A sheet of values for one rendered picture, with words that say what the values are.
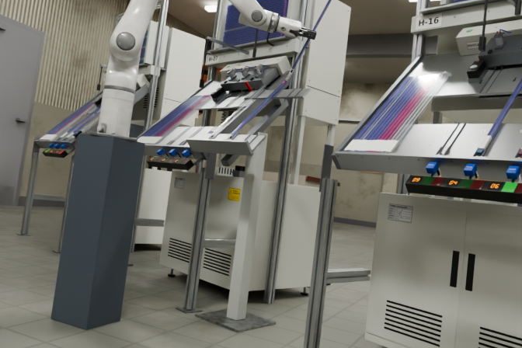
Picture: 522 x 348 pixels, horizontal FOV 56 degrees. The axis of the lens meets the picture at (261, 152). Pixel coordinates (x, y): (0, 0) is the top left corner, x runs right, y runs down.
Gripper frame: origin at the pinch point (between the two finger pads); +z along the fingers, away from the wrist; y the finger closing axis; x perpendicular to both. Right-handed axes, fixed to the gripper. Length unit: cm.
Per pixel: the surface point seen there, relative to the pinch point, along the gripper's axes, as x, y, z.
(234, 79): 49, 47, -27
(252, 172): 57, -29, -8
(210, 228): 113, -5, -18
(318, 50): 23, 60, 13
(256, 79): 39, 31, -16
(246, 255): 87, -49, -1
